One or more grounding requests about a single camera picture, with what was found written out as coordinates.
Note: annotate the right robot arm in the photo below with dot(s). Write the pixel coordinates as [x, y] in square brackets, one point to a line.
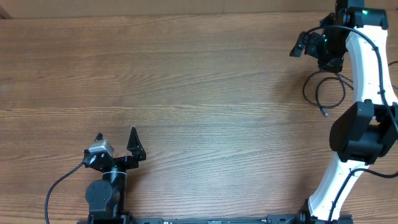
[350, 45]

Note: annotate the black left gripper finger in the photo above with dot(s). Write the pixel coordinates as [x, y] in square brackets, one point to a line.
[135, 147]
[99, 137]

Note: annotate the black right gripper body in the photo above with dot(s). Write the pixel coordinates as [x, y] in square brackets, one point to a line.
[328, 48]

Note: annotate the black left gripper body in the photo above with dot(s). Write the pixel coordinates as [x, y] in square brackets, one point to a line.
[124, 163]

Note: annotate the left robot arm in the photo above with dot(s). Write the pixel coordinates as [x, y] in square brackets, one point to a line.
[106, 196]

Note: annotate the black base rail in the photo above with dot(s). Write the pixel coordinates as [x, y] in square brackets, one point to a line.
[270, 219]

